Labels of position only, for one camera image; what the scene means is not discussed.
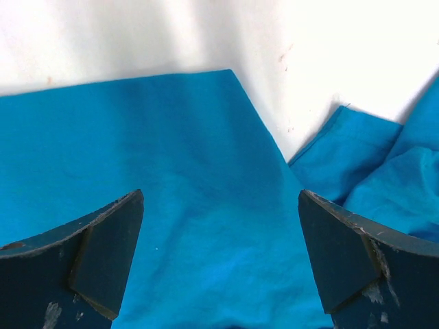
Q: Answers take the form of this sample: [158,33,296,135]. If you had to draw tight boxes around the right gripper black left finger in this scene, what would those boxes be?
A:
[1,190,144,328]

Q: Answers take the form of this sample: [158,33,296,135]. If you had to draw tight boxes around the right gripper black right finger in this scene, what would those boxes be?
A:
[298,190,438,328]

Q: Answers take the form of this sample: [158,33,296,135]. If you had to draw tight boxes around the blue t shirt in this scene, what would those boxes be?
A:
[1,70,438,328]

